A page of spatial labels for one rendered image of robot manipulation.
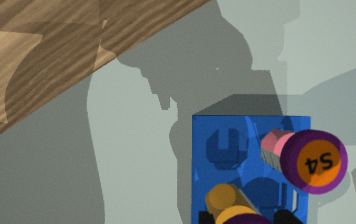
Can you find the grey bench mat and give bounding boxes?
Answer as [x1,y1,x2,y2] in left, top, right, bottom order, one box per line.
[0,0,356,224]

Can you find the blue tube rack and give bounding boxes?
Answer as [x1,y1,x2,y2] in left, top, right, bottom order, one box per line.
[191,115,311,224]

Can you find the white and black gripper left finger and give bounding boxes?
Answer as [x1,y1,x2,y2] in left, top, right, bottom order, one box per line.
[198,211,216,224]

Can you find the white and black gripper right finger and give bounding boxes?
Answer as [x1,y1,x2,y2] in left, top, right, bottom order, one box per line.
[273,209,304,224]

